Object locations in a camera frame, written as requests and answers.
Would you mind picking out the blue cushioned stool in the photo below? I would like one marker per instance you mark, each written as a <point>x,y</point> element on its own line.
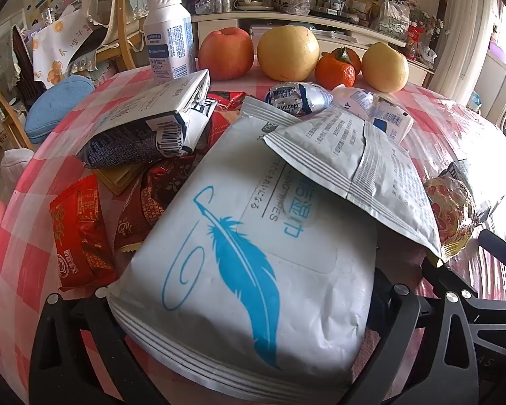
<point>57,107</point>

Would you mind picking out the blue and white wrapper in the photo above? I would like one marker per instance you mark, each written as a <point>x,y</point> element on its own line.
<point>295,98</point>

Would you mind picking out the crinkled plastic bag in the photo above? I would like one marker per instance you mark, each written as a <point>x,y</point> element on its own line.
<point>394,17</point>

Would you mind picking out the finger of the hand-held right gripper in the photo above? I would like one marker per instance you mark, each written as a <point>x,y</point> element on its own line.
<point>501,249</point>
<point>442,278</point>

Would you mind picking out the orange-red snack packet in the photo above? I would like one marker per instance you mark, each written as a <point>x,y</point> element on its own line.
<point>80,236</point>

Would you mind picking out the small yellow pear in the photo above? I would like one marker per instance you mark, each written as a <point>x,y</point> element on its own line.
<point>386,67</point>

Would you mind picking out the white and blue soft packet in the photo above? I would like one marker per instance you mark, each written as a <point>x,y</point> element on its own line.
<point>383,114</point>

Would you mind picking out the white cushion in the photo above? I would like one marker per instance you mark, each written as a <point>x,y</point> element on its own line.
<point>17,164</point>

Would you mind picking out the wooden chair with lace cover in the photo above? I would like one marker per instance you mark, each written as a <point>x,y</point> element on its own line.
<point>118,17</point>

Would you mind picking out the dark wooden chair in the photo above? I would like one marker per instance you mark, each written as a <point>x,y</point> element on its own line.
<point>25,63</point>

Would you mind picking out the orange tangerine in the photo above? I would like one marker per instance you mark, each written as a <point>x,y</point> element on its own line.
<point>335,71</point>

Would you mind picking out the white printed foil packet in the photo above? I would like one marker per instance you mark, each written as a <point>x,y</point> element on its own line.
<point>362,164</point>

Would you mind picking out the white covered air conditioner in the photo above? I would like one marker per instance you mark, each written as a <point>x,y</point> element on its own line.
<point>464,21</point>

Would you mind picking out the table with orange print cloth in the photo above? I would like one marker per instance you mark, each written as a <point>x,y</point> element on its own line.
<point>55,50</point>

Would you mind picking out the silver foil packet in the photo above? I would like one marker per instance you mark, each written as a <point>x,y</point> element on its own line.
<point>464,171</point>

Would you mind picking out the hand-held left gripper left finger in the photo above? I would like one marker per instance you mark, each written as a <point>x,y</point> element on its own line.
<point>109,325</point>

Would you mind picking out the red apple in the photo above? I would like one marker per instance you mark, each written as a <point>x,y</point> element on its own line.
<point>225,55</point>

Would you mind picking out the gold foil wrapper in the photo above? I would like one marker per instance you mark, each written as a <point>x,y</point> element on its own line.
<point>451,211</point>

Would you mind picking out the white packet with blue feather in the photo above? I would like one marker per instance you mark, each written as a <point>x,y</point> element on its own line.
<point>236,282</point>

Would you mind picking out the dark red patterned packet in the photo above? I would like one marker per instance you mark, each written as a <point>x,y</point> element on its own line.
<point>152,202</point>

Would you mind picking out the pink checked tablecloth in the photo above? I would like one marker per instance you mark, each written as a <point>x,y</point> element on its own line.
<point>38,185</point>

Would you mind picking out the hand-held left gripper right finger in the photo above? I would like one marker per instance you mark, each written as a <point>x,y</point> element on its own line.
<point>400,325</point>

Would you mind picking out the cream television cabinet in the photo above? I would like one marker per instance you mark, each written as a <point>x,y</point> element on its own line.
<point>354,29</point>

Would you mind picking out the white plastic bottle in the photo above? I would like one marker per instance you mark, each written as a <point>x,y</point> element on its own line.
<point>168,38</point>

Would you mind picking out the gold plastic tray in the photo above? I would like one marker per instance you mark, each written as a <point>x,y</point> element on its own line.
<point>118,177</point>

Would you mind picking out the large yellow pear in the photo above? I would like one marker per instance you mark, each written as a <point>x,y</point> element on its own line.
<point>289,52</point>

